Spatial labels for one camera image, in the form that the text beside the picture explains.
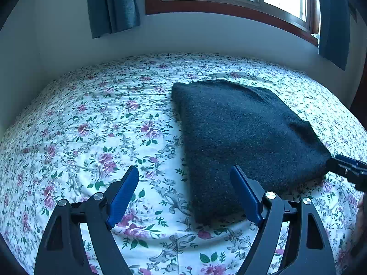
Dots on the dark knitted garment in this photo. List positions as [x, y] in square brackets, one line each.
[243, 129]

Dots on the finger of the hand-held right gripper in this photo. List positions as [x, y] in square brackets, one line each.
[354, 177]
[345, 159]

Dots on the blue curtain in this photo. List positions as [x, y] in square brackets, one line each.
[334, 20]
[113, 3]

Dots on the wooden framed window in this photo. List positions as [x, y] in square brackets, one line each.
[218, 7]

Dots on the floral bed sheet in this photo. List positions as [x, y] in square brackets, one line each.
[86, 126]

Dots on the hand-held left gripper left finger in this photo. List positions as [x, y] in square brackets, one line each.
[123, 194]

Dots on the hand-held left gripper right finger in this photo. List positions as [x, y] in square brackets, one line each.
[245, 194]

